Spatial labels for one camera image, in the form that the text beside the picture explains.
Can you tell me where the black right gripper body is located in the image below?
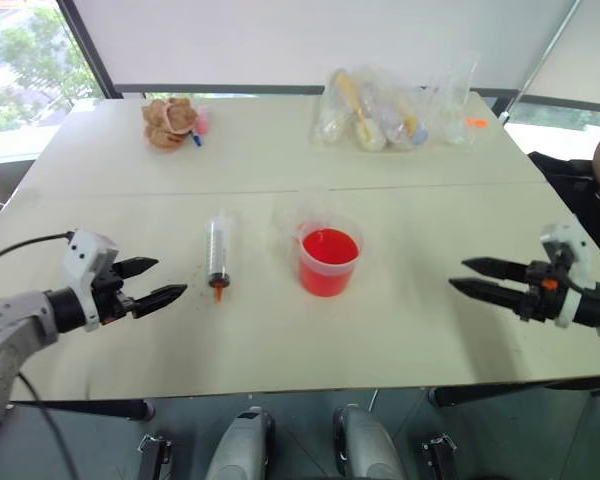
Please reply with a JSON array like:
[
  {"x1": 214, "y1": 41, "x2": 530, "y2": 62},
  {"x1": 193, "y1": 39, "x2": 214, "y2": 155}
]
[{"x1": 519, "y1": 259, "x2": 569, "y2": 323}]

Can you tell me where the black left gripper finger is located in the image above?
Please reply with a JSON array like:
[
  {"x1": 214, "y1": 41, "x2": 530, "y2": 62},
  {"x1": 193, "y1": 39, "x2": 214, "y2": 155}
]
[
  {"x1": 115, "y1": 256, "x2": 160, "y2": 280},
  {"x1": 131, "y1": 283, "x2": 189, "y2": 320}
]

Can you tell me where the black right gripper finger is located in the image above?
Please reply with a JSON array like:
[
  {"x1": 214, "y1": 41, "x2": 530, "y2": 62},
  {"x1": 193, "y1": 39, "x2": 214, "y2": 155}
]
[
  {"x1": 461, "y1": 256, "x2": 532, "y2": 284},
  {"x1": 448, "y1": 277, "x2": 527, "y2": 317}
]

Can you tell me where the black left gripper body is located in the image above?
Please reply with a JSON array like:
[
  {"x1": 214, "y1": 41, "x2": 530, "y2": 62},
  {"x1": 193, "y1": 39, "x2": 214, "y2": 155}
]
[{"x1": 90, "y1": 259, "x2": 137, "y2": 324}]

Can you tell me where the clear syringe with orange tip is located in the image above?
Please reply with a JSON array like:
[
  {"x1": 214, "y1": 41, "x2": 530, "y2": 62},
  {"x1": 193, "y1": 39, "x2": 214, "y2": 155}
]
[{"x1": 204, "y1": 212, "x2": 239, "y2": 307}]

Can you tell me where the large cup with red liquid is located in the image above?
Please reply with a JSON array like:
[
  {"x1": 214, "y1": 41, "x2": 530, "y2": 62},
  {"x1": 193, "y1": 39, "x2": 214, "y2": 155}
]
[{"x1": 291, "y1": 213, "x2": 366, "y2": 299}]

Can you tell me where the black table leg bar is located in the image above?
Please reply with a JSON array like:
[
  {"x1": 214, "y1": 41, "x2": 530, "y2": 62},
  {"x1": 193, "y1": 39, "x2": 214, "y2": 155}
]
[
  {"x1": 427, "y1": 373, "x2": 600, "y2": 409},
  {"x1": 8, "y1": 396, "x2": 157, "y2": 422}
]

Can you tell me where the black chair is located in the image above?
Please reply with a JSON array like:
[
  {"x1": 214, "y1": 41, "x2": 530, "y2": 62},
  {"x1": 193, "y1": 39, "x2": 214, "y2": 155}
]
[{"x1": 526, "y1": 150, "x2": 600, "y2": 257}]

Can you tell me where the brown walnut shaped pile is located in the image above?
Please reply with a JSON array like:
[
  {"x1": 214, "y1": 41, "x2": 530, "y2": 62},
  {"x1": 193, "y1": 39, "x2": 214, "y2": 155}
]
[{"x1": 140, "y1": 96, "x2": 202, "y2": 150}]

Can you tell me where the grey left robot leg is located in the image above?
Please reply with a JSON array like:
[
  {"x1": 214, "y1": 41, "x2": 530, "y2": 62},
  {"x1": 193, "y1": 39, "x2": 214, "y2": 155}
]
[{"x1": 206, "y1": 406, "x2": 277, "y2": 480}]

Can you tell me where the grey robot leg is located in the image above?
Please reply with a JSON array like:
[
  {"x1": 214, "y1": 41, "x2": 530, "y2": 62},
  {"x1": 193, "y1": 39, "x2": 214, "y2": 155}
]
[
  {"x1": 331, "y1": 403, "x2": 412, "y2": 480},
  {"x1": 206, "y1": 406, "x2": 277, "y2": 480}
]

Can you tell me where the clear plastic bag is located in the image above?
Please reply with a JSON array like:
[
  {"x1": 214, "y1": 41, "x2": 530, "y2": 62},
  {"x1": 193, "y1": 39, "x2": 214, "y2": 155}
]
[{"x1": 308, "y1": 49, "x2": 482, "y2": 154}]

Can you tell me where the grey right robot leg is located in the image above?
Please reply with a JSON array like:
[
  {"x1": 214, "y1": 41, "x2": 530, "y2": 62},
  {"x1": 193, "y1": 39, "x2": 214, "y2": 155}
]
[{"x1": 331, "y1": 403, "x2": 412, "y2": 480}]

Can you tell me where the grey diagonal rod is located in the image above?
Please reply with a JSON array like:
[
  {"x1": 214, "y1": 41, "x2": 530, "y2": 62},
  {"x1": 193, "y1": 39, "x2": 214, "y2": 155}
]
[{"x1": 498, "y1": 0, "x2": 585, "y2": 127}]

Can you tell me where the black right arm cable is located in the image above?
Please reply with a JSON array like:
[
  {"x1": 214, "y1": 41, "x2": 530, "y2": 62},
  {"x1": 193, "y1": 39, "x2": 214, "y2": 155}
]
[{"x1": 562, "y1": 277, "x2": 600, "y2": 303}]

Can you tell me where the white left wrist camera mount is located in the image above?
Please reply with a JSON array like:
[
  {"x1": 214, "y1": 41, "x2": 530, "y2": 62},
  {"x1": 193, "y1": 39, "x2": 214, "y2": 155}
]
[{"x1": 61, "y1": 229, "x2": 120, "y2": 334}]

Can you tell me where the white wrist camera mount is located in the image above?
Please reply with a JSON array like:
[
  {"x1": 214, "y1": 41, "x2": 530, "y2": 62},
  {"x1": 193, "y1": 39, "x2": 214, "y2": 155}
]
[
  {"x1": 539, "y1": 223, "x2": 594, "y2": 329},
  {"x1": 61, "y1": 229, "x2": 120, "y2": 334}
]

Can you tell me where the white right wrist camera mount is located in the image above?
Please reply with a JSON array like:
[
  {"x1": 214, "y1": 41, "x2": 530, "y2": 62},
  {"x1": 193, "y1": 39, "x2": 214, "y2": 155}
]
[{"x1": 539, "y1": 223, "x2": 594, "y2": 329}]

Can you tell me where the black metal caster bracket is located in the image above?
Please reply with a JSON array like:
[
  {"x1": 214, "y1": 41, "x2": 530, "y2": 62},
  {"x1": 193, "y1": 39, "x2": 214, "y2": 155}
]
[
  {"x1": 138, "y1": 433, "x2": 174, "y2": 480},
  {"x1": 419, "y1": 431, "x2": 462, "y2": 480}
]

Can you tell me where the yellow handled bottle brush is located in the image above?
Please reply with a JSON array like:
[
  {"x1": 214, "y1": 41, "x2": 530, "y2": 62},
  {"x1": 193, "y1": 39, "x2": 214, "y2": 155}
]
[{"x1": 335, "y1": 72, "x2": 387, "y2": 152}]

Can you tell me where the black window frame post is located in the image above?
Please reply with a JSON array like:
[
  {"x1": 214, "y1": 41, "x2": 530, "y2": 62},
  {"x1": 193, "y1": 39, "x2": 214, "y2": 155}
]
[{"x1": 56, "y1": 0, "x2": 125, "y2": 100}]

